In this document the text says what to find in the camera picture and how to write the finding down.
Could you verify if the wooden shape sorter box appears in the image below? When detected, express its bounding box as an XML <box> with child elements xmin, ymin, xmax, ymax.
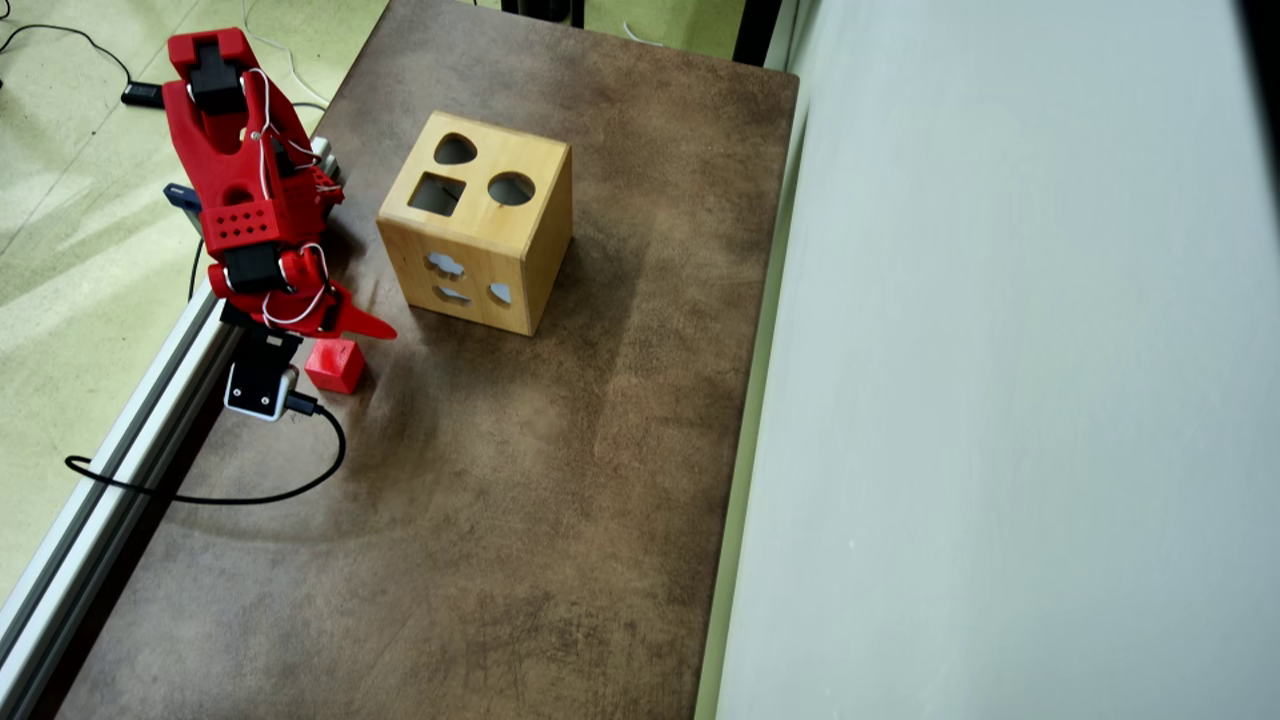
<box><xmin>375</xmin><ymin>111</ymin><xmax>574</xmax><ymax>338</ymax></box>

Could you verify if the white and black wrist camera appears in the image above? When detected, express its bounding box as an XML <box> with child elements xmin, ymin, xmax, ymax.
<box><xmin>222</xmin><ymin>325</ymin><xmax>301</xmax><ymax>423</ymax></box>

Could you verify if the red cube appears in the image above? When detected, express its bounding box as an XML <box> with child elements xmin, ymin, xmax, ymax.
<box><xmin>304</xmin><ymin>337</ymin><xmax>367</xmax><ymax>395</ymax></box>

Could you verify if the thin black floor cable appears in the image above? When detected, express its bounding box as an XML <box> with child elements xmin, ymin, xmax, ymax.
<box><xmin>0</xmin><ymin>22</ymin><xmax>134</xmax><ymax>89</ymax></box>

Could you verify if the thick black camera cable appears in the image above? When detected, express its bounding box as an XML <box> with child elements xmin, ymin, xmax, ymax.
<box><xmin>64</xmin><ymin>395</ymin><xmax>348</xmax><ymax>506</ymax></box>

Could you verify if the dark vertical post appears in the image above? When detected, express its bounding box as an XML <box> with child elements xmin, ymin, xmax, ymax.
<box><xmin>733</xmin><ymin>0</ymin><xmax>783</xmax><ymax>69</ymax></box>

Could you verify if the aluminium profile rail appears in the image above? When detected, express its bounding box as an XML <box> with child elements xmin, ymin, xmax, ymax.
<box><xmin>0</xmin><ymin>285</ymin><xmax>251</xmax><ymax>720</ymax></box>

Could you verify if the blue clamp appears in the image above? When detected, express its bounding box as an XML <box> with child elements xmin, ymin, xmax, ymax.
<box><xmin>163</xmin><ymin>182</ymin><xmax>206</xmax><ymax>241</ymax></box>

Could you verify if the black furniture leg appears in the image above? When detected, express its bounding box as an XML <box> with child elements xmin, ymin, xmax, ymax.
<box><xmin>500</xmin><ymin>0</ymin><xmax>586</xmax><ymax>29</ymax></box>

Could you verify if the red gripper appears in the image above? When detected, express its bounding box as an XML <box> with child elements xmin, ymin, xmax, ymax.
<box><xmin>207</xmin><ymin>245</ymin><xmax>398</xmax><ymax>341</ymax></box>

